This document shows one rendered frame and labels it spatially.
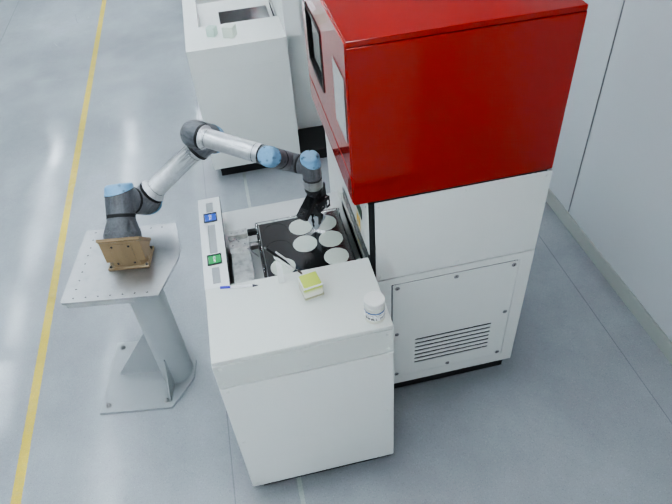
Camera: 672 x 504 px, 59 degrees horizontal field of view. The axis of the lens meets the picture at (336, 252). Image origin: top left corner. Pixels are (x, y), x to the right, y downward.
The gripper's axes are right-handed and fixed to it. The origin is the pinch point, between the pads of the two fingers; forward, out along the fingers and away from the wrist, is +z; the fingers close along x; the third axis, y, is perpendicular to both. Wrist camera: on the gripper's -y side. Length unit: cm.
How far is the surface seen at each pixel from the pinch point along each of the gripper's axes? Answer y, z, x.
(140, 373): -63, 91, 76
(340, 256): -6.1, 2.0, -17.7
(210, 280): -48.0, -4.0, 11.4
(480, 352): 35, 73, -66
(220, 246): -32.5, -4.0, 21.7
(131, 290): -62, 10, 47
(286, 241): -11.1, 2.1, 6.3
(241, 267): -31.4, 4.0, 13.1
